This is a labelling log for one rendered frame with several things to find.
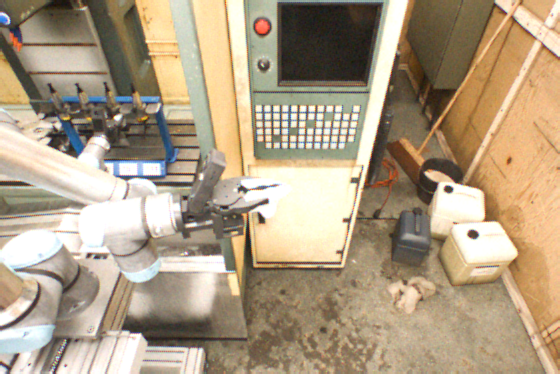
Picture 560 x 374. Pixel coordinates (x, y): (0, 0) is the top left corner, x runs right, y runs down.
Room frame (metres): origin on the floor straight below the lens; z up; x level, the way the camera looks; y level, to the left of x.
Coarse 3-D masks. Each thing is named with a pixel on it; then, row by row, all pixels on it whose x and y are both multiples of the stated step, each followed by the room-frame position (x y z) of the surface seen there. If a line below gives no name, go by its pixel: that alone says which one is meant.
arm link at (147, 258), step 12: (156, 240) 0.42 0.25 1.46; (132, 252) 0.35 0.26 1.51; (144, 252) 0.36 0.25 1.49; (156, 252) 0.39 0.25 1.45; (120, 264) 0.35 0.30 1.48; (132, 264) 0.35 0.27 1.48; (144, 264) 0.36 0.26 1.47; (156, 264) 0.37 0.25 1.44; (132, 276) 0.35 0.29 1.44; (144, 276) 0.35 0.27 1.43
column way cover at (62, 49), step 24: (24, 24) 1.85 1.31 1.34; (48, 24) 1.85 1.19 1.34; (72, 24) 1.85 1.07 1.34; (24, 48) 1.85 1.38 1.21; (48, 48) 1.85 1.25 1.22; (72, 48) 1.85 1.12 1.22; (96, 48) 1.85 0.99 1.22; (48, 72) 1.85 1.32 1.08; (72, 72) 1.85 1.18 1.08; (96, 72) 1.85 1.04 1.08; (48, 96) 1.86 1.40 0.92; (72, 96) 1.86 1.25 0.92; (96, 96) 1.86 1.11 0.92
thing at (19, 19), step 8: (8, 0) 1.24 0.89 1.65; (16, 0) 1.28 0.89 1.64; (24, 0) 1.32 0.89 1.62; (32, 0) 1.36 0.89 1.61; (40, 0) 1.40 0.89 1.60; (48, 0) 1.45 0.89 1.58; (8, 8) 1.22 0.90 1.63; (16, 8) 1.26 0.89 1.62; (24, 8) 1.30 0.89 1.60; (32, 8) 1.34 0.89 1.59; (40, 8) 1.39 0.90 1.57; (16, 16) 1.24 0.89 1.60; (24, 16) 1.28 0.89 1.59; (16, 24) 1.23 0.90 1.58
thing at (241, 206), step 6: (240, 198) 0.41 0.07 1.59; (258, 198) 0.41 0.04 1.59; (264, 198) 0.41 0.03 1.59; (234, 204) 0.40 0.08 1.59; (240, 204) 0.40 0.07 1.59; (246, 204) 0.40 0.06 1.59; (252, 204) 0.40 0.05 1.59; (258, 204) 0.40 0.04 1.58; (264, 204) 0.41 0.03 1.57; (234, 210) 0.39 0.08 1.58; (240, 210) 0.39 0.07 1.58; (246, 210) 0.39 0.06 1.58
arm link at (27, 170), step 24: (0, 144) 0.45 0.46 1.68; (24, 144) 0.47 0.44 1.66; (0, 168) 0.43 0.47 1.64; (24, 168) 0.44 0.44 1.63; (48, 168) 0.46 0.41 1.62; (72, 168) 0.48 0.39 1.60; (96, 168) 0.51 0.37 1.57; (72, 192) 0.45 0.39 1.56; (96, 192) 0.46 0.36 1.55; (120, 192) 0.49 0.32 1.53; (144, 192) 0.52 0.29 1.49
